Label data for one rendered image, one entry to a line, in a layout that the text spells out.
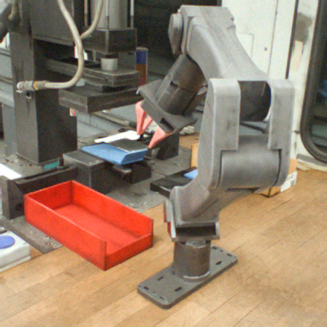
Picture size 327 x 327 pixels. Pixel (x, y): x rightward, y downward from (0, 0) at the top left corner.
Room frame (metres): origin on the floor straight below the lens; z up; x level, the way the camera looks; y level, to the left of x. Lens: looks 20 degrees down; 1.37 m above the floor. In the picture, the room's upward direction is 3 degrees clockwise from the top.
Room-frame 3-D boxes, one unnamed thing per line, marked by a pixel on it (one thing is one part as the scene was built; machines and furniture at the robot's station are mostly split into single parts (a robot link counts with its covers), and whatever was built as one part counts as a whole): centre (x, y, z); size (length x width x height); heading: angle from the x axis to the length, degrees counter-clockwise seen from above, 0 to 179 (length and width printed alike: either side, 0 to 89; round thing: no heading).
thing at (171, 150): (1.29, 0.00, 0.95); 0.06 x 0.03 x 0.09; 138
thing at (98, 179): (1.08, 0.14, 0.94); 0.20 x 0.10 x 0.07; 138
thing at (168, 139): (1.24, 0.05, 0.95); 0.15 x 0.03 x 0.10; 138
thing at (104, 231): (0.82, 0.15, 0.93); 0.25 x 0.12 x 0.06; 48
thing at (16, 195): (0.90, 0.31, 0.95); 0.06 x 0.03 x 0.09; 138
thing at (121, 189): (1.15, 0.19, 0.88); 0.65 x 0.50 x 0.03; 138
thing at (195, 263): (0.70, -0.05, 0.94); 0.20 x 0.07 x 0.08; 138
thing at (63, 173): (0.95, 0.26, 0.95); 0.15 x 0.03 x 0.10; 138
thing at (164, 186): (1.06, -0.07, 0.91); 0.17 x 0.16 x 0.02; 138
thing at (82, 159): (1.08, 0.14, 0.98); 0.20 x 0.10 x 0.01; 138
